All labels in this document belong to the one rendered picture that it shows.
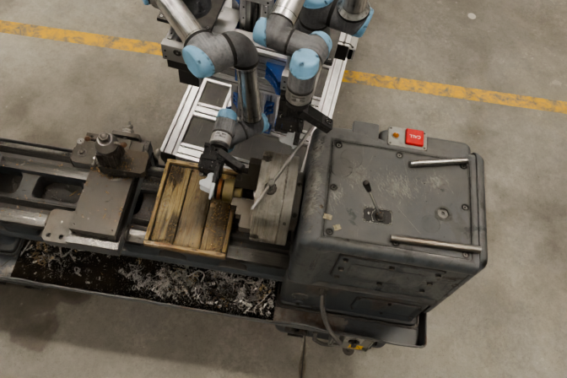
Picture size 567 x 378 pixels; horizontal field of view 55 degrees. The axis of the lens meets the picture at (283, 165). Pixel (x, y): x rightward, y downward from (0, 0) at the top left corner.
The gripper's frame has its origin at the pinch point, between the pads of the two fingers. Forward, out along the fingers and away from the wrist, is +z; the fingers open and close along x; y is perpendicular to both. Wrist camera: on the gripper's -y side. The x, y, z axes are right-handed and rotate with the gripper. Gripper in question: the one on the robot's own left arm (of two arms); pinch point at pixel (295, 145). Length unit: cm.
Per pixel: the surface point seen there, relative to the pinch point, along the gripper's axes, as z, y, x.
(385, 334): 85, -51, 18
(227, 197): 26.5, 19.5, 5.3
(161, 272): 83, 44, 9
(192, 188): 46, 35, -10
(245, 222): 27.8, 11.9, 13.1
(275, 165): 11.9, 5.1, -0.3
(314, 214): 12.7, -9.4, 15.8
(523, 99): 105, -148, -169
